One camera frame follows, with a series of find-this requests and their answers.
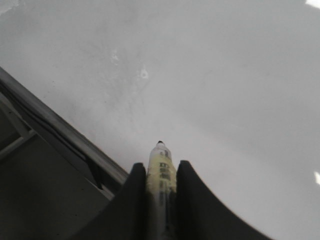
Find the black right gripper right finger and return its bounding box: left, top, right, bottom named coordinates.
left=176, top=160, right=270, bottom=240

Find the taped white whiteboard marker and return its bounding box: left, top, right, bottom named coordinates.
left=146, top=141, right=177, bottom=240

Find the white whiteboard with grey frame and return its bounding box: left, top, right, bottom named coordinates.
left=0, top=0, right=320, bottom=240

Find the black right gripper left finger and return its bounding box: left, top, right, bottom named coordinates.
left=69, top=163, right=146, bottom=240

